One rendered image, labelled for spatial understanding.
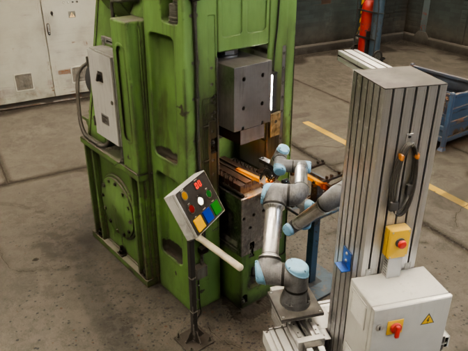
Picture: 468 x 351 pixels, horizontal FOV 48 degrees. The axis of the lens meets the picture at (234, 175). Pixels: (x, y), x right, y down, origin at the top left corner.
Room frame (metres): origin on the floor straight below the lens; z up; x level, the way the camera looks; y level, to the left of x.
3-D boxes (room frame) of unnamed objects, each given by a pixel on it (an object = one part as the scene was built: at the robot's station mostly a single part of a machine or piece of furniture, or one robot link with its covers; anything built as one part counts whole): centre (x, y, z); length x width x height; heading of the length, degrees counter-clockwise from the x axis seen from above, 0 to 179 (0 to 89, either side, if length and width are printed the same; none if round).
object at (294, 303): (2.11, -0.31, 0.87); 0.15 x 0.15 x 0.10
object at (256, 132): (3.27, 0.01, 1.32); 0.42 x 0.20 x 0.10; 39
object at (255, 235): (3.31, -0.02, 0.69); 0.56 x 0.38 x 0.45; 39
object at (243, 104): (3.30, -0.02, 1.56); 0.42 x 0.39 x 0.40; 39
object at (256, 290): (3.31, -0.02, 0.23); 0.55 x 0.37 x 0.47; 39
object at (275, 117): (3.41, -0.28, 1.27); 0.09 x 0.02 x 0.17; 129
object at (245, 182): (3.27, 0.01, 0.96); 0.42 x 0.20 x 0.09; 39
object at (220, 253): (2.82, 0.09, 0.62); 0.44 x 0.05 x 0.05; 39
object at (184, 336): (2.69, 0.27, 0.05); 0.22 x 0.22 x 0.09; 39
